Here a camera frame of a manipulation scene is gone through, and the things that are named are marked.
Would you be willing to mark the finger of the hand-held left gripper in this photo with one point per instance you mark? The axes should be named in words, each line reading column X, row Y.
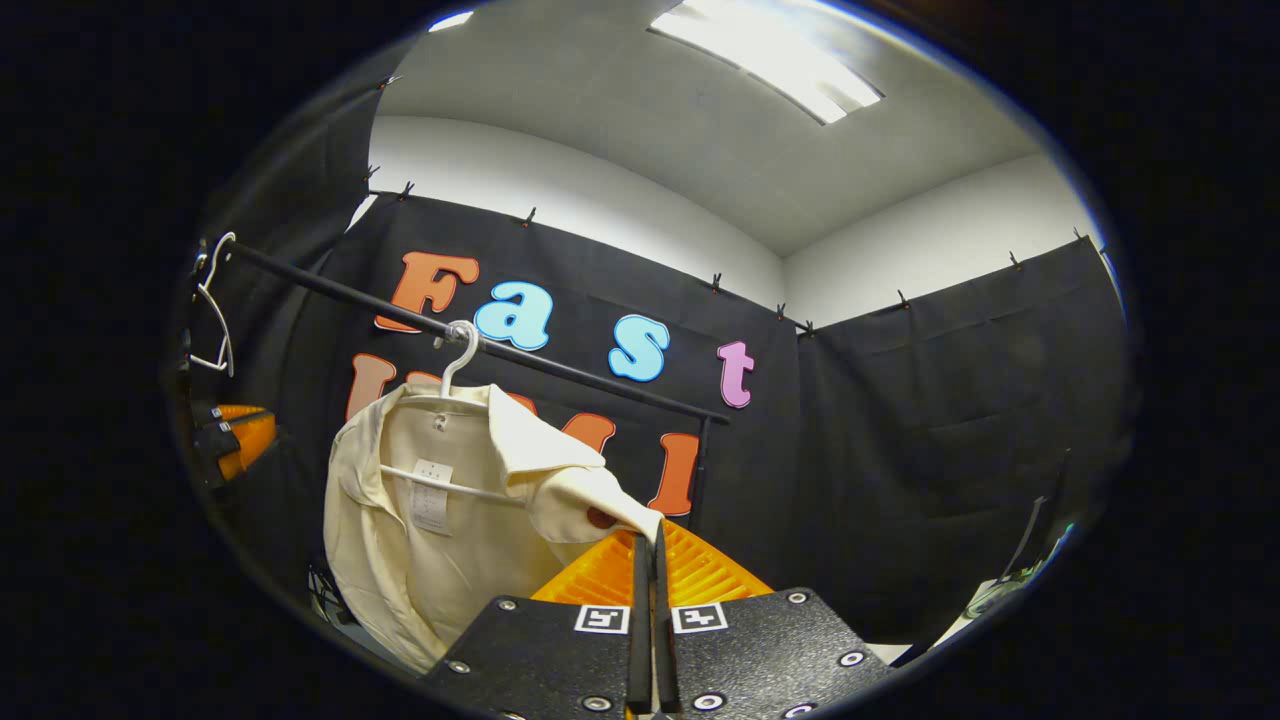
column 240, row 411
column 250, row 445

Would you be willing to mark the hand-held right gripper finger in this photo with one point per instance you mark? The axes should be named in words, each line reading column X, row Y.
column 641, row 620
column 665, row 640

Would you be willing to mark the cream button shirt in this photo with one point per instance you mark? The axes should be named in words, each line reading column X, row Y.
column 480, row 560

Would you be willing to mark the white plastic clothes hanger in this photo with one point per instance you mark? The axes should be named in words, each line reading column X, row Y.
column 462, row 360
column 215, row 305

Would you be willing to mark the black backdrop cloth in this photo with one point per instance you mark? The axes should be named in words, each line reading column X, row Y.
column 900, row 450

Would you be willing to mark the small ceiling light panel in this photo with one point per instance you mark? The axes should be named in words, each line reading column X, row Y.
column 452, row 20

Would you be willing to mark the large ceiling light panel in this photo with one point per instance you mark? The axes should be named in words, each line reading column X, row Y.
column 770, row 55

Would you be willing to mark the black clothes rail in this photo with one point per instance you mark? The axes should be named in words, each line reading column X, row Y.
column 300, row 274

